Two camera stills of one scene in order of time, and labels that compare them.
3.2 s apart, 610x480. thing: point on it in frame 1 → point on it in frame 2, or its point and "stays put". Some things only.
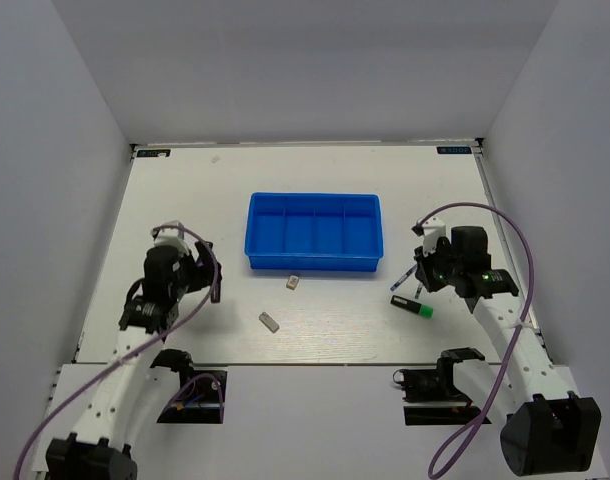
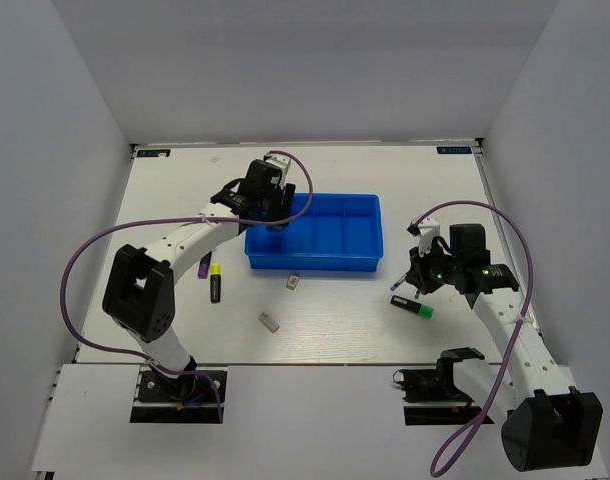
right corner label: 454,149 stays put
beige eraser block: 292,282 stays put
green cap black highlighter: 423,310 stays put
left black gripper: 204,274 → 285,207
